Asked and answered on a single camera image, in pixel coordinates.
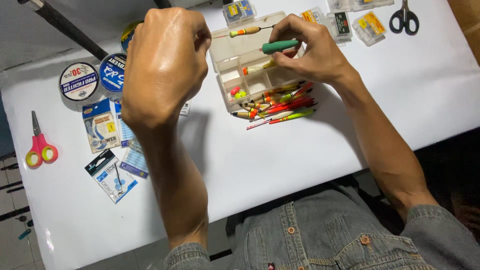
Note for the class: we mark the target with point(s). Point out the person's right hand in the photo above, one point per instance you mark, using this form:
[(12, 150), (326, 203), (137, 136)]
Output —
[(318, 56)]

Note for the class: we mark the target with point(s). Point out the person's left hand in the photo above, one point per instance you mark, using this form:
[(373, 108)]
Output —
[(165, 67)]

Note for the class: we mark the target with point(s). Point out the person's left fingers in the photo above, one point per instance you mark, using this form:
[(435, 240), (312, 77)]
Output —
[(202, 39)]

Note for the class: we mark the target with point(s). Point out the orange yellow wooden fishing float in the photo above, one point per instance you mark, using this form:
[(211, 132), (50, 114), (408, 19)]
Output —
[(245, 31)]

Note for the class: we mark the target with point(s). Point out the green foam fishing float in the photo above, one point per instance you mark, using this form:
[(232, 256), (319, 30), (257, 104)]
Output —
[(279, 47)]

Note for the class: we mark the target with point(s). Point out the clear plastic compartment box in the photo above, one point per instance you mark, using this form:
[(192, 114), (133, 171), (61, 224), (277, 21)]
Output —
[(232, 52)]

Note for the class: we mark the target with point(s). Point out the blue yellow label hook box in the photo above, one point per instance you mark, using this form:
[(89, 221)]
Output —
[(238, 11)]

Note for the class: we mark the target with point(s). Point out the orange white yellow fishing float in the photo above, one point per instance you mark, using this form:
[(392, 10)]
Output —
[(253, 69)]

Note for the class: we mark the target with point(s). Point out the red round bead float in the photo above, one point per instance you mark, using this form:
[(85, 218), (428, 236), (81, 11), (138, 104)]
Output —
[(235, 90)]

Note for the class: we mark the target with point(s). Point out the yellow-green round bead floats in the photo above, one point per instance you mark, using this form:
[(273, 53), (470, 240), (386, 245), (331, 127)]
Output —
[(240, 95)]

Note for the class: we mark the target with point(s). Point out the small white card packet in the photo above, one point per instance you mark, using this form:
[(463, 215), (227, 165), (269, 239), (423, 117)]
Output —
[(185, 108)]

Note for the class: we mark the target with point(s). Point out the yellow fishing line spool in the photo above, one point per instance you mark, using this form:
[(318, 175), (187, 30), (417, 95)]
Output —
[(127, 35)]

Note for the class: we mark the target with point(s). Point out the red fishing float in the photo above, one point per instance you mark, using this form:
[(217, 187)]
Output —
[(290, 53)]

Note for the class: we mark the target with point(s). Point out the blue fishing line spool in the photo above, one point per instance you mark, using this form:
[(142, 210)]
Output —
[(111, 73)]

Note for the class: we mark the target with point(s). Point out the pile of colourful fishing floats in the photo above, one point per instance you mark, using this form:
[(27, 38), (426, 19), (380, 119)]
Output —
[(281, 107)]

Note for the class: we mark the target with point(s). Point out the orange label hook box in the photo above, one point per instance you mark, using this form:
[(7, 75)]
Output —
[(313, 17)]

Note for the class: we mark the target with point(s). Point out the light blue hook packet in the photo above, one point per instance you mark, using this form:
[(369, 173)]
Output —
[(125, 129)]

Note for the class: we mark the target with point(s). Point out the white fishing line spool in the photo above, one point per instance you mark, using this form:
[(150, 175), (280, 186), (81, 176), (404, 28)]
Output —
[(78, 81)]

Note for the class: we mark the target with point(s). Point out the brown and blue hook packet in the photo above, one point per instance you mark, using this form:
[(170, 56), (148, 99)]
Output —
[(101, 127)]

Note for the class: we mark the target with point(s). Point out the black fishing rod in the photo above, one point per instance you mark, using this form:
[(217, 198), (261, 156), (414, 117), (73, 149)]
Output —
[(67, 28)]

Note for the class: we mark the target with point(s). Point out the dark green label hook box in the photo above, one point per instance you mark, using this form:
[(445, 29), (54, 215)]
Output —
[(340, 27)]

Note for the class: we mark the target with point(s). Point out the small clear hook box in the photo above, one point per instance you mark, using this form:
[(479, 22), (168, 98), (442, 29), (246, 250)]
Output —
[(339, 4)]

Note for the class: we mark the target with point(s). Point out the purple edged hook packet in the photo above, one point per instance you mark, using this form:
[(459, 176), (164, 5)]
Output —
[(134, 163)]

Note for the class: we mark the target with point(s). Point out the black header swivel packet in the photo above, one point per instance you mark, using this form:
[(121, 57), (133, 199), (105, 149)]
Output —
[(110, 178)]

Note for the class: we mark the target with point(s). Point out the long clear hook box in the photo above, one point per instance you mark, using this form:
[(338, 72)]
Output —
[(373, 3)]

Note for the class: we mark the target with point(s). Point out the pink and yellow scissors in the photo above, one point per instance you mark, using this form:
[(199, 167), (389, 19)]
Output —
[(40, 148)]

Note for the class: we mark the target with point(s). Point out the black scissors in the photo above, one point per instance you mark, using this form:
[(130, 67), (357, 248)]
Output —
[(404, 18)]

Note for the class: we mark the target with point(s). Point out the grey denim shirt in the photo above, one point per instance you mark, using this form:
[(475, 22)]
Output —
[(337, 236)]

